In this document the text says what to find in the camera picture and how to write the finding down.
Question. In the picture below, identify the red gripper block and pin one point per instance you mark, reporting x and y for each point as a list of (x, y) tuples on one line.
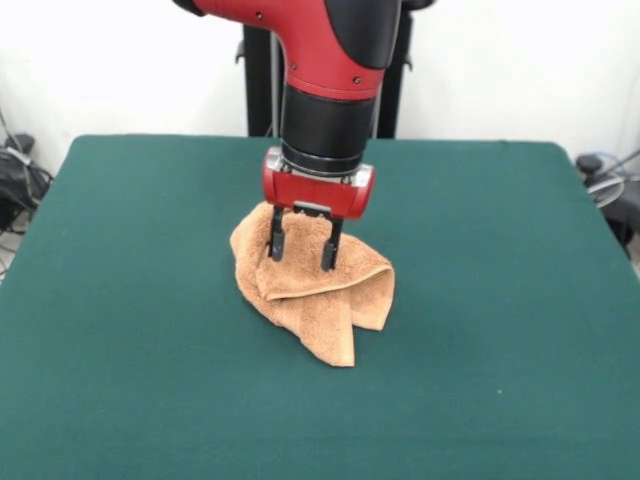
[(315, 192)]

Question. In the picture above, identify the orange terry towel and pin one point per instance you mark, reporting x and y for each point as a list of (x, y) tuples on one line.
[(310, 285)]

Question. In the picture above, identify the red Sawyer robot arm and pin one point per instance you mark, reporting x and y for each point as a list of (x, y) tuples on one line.
[(330, 125)]

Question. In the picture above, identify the dark green table cloth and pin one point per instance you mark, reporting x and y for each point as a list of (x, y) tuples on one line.
[(125, 300)]

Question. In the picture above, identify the black equipment block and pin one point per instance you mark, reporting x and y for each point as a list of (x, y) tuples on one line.
[(622, 210)]

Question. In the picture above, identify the black robot pedestal frame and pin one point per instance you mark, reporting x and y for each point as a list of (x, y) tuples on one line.
[(257, 90)]

